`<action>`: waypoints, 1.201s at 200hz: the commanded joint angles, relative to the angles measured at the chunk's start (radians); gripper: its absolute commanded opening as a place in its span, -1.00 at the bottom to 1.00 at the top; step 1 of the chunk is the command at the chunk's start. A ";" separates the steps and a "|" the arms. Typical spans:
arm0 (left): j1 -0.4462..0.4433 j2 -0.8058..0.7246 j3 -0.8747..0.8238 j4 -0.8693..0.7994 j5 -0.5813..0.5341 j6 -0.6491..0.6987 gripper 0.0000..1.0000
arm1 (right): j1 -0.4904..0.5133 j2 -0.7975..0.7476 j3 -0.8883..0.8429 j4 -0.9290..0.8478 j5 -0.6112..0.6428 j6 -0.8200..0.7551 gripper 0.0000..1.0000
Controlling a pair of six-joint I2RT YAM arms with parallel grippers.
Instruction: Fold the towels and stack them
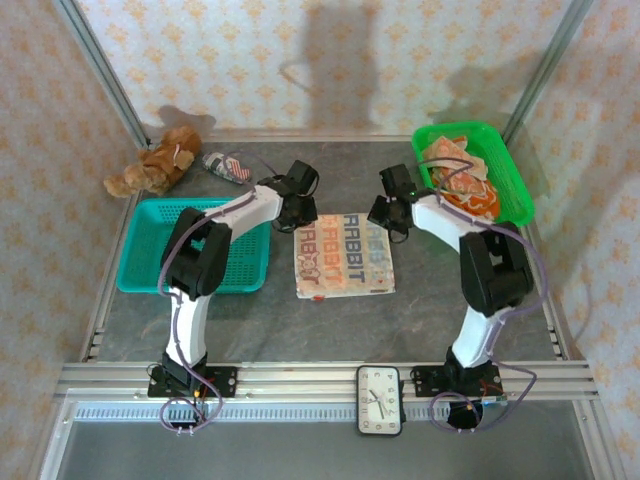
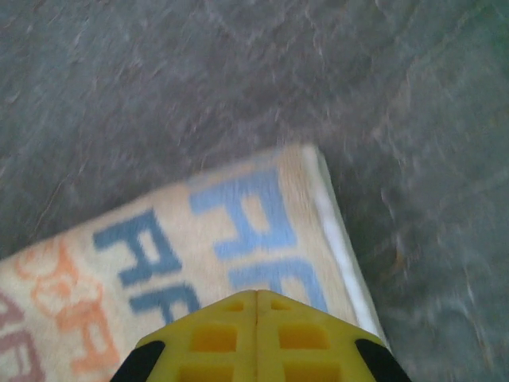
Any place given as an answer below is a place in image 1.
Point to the wide aluminium mounting rail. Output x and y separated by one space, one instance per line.
300 380

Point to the towel with bunny faces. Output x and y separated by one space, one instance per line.
450 150

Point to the brown teddy bear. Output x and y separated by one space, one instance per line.
165 160

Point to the white black alarm clock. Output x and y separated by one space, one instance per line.
380 400

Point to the small green circuit board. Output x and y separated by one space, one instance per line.
495 401

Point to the towel with rabbit lettering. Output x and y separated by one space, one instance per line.
340 270

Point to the aluminium frame post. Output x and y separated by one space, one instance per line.
102 70
543 70

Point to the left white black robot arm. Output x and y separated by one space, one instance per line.
190 320

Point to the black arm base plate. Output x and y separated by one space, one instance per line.
227 382
425 382

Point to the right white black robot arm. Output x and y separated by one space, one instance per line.
475 330

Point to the green plastic basket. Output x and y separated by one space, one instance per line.
510 165

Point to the teal plastic basket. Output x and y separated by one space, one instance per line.
145 250

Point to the orange towel with flowers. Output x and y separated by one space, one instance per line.
480 202

